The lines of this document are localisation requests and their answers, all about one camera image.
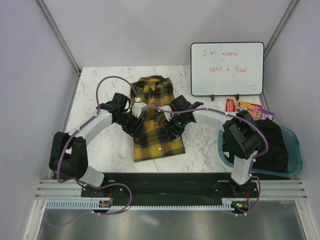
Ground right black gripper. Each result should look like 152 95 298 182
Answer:
163 114 190 141

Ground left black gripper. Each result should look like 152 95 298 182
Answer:
114 110 145 139

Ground yellow plaid flannel shirt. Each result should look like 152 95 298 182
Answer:
132 75 185 163

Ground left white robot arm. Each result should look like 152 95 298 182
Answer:
49 93 148 197

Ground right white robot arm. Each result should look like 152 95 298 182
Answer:
159 95 269 197

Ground red card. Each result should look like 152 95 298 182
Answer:
225 98 237 113

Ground white dry-erase board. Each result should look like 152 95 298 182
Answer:
190 41 265 97

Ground black shirt in bin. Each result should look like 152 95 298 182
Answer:
253 119 289 173

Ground teal plastic bin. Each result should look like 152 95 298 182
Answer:
217 126 303 178

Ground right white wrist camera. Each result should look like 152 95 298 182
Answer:
158 105 173 122

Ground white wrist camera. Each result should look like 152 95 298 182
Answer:
158 105 173 122
131 102 148 118

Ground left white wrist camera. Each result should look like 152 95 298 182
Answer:
131 102 148 118

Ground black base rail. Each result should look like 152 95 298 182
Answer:
79 171 261 201

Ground aluminium frame rails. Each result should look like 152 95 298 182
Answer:
35 180 308 201

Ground white slotted cable duct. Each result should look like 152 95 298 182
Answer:
45 199 244 211

